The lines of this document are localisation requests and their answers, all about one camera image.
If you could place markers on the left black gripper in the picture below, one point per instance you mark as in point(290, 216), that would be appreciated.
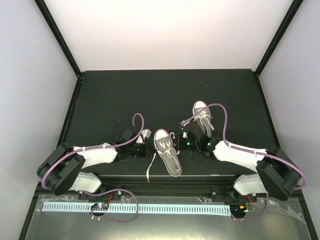
point(146, 153)

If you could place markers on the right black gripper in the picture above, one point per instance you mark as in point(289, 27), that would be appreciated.
point(180, 145)

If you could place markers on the grey sneaker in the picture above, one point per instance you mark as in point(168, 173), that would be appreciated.
point(203, 118)
point(164, 147)

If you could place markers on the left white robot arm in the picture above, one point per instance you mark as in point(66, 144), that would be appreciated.
point(62, 170)

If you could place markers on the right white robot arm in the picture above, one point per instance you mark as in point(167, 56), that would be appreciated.
point(274, 173)

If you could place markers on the left small circuit board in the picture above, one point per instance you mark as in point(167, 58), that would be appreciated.
point(100, 207)

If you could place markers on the small circuit board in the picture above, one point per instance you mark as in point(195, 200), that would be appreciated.
point(242, 208)
point(100, 207)

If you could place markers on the right small circuit board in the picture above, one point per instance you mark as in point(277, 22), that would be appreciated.
point(242, 208)

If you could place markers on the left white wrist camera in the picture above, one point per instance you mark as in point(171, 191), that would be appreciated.
point(144, 135)

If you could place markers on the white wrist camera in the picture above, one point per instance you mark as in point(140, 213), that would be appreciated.
point(144, 135)
point(184, 123)

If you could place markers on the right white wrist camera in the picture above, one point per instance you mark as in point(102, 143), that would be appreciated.
point(184, 123)

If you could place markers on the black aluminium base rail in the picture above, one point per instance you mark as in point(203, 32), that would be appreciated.
point(216, 188)

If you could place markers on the white slotted cable duct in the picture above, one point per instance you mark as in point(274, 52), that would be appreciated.
point(142, 208)

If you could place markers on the left black frame post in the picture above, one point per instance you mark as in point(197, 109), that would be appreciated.
point(44, 10)

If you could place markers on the black frame post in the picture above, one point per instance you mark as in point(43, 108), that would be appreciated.
point(44, 10)
point(281, 30)

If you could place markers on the right black frame post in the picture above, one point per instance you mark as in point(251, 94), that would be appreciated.
point(281, 30)

